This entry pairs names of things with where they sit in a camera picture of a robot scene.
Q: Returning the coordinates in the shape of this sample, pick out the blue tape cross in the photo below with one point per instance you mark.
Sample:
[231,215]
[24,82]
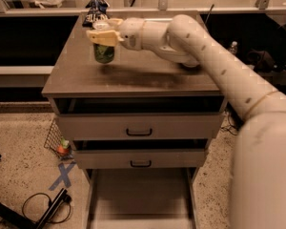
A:
[64,170]

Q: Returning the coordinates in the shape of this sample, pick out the orange green item in basket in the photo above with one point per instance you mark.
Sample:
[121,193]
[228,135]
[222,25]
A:
[63,149]

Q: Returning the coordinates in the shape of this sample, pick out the black bag on ledge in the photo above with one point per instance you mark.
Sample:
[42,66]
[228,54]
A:
[261,60]

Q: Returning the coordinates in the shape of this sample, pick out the dark blue chip bag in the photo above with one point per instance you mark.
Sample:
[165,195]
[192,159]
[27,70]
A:
[97,11]

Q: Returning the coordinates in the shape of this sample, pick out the open bottom drawer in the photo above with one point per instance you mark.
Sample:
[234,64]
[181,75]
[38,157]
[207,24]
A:
[141,199]

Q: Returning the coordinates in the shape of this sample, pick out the wire mesh basket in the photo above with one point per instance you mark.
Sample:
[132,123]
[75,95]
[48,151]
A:
[53,139]

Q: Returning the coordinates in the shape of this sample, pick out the top drawer with handle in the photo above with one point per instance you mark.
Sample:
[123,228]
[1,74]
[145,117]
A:
[138,118]

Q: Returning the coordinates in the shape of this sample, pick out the clear water bottle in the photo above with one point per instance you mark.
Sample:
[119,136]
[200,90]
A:
[233,48]

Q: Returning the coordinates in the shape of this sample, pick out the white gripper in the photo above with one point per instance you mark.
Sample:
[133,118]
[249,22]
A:
[132,32]

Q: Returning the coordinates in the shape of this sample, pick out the middle drawer with handle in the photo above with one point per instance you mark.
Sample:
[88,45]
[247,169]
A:
[157,153]

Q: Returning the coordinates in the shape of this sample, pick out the black stand leg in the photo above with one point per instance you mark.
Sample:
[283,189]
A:
[39,210]

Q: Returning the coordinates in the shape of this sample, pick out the grey drawer cabinet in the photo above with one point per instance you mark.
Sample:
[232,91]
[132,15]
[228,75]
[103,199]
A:
[131,74]

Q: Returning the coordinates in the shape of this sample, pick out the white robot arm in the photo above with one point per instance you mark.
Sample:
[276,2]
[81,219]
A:
[258,175]

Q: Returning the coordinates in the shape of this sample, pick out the drawer with handle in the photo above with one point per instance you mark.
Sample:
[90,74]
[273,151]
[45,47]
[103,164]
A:
[138,118]
[157,153]

